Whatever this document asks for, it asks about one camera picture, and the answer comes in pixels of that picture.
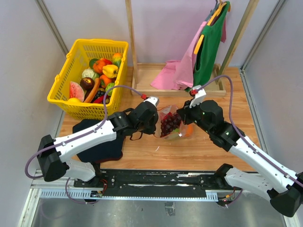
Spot small orange fruit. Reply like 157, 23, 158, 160
99, 74, 113, 88

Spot yellow lemon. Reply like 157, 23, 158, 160
67, 97, 81, 103

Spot dark green avocado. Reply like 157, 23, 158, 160
89, 58, 98, 69

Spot green shirt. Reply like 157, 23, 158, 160
185, 1, 231, 92

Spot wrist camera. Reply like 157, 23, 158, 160
189, 85, 206, 108
139, 94, 160, 108

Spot purple grape bunch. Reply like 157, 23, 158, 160
160, 112, 182, 137

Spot yellow bell pepper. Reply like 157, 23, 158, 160
102, 64, 119, 79

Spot wooden rack post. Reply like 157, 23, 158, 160
215, 0, 259, 84
125, 0, 138, 84

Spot left wooden rack post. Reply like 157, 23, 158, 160
125, 0, 138, 84

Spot yellow clothes hanger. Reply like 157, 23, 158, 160
193, 35, 204, 55

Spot pink shirt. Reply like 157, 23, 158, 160
150, 21, 226, 90

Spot dark navy cloth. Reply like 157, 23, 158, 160
72, 119, 125, 164

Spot clear zip top bag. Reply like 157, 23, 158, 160
154, 105, 194, 140

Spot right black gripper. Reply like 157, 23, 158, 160
177, 98, 213, 134

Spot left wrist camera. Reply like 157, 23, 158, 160
139, 94, 160, 108

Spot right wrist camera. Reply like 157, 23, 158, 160
189, 85, 206, 108

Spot wooden rack tray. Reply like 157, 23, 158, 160
132, 63, 226, 97

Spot orange carrot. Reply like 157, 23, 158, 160
84, 78, 100, 103

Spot red bell pepper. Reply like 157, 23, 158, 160
100, 58, 112, 65

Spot right wooden rack post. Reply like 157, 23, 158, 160
215, 0, 259, 84

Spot orange pumpkin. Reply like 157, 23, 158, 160
93, 60, 106, 74

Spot watermelon slice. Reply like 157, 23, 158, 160
70, 81, 85, 102

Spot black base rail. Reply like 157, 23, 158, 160
73, 169, 233, 198

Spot green custard apple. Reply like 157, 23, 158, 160
105, 82, 115, 96

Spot green white cabbage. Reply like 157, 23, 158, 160
82, 69, 99, 81

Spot red chili pepper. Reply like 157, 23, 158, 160
93, 95, 110, 104

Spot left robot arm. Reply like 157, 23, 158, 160
37, 96, 159, 187

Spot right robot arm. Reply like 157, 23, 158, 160
177, 100, 303, 217

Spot mango fruit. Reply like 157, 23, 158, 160
112, 53, 123, 68

